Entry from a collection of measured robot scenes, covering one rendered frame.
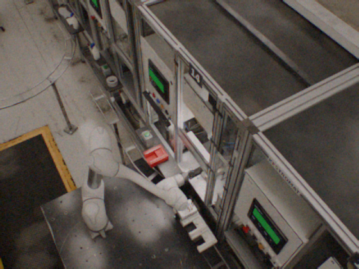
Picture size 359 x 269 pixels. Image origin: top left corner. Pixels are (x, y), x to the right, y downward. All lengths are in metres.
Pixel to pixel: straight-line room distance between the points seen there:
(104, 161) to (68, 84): 2.73
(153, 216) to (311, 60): 1.62
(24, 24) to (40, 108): 1.77
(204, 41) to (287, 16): 0.55
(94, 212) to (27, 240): 1.26
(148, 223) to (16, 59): 3.34
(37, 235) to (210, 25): 2.55
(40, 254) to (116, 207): 1.05
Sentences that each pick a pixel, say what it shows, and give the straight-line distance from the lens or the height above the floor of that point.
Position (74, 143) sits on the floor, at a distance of 4.13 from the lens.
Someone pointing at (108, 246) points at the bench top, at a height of 0.68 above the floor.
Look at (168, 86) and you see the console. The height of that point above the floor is 1.69.
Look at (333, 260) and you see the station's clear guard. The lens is 1.59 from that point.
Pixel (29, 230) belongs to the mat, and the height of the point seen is 0.01.
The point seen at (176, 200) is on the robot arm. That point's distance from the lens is 2.35.
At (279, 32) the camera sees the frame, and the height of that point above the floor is 2.01.
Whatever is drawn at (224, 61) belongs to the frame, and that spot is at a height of 2.01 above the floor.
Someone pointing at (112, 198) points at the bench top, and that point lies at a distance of 2.91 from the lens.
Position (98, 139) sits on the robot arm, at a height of 1.50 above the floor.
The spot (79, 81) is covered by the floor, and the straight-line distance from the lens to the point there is 4.76.
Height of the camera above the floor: 3.25
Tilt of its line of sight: 54 degrees down
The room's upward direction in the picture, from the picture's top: 1 degrees clockwise
